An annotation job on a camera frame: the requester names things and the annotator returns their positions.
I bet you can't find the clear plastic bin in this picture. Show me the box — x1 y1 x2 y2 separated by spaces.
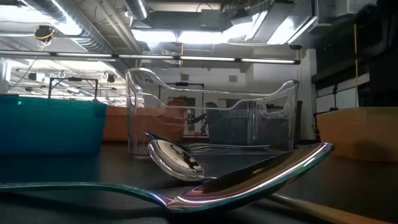
124 67 300 157

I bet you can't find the large orange plastic bin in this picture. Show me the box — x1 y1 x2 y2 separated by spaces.
102 99 188 143

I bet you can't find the grey ceiling ventilation box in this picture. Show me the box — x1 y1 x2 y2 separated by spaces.
200 9 225 31

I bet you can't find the long ceiling light bar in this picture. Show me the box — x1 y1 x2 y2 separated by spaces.
0 50 301 65

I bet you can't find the small teal plastic bin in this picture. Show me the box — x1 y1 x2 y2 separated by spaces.
0 94 108 157

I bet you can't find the small orange plastic bin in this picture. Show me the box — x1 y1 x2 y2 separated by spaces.
316 106 398 163

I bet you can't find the small silver spiral duct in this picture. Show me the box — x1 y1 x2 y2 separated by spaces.
124 0 150 21

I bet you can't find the black metal frame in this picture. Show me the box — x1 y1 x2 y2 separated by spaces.
48 77 99 100

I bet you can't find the large silver spiral duct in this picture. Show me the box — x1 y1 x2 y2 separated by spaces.
18 0 116 54

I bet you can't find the black ceiling cable reel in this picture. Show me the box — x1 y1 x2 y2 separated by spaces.
34 25 56 44

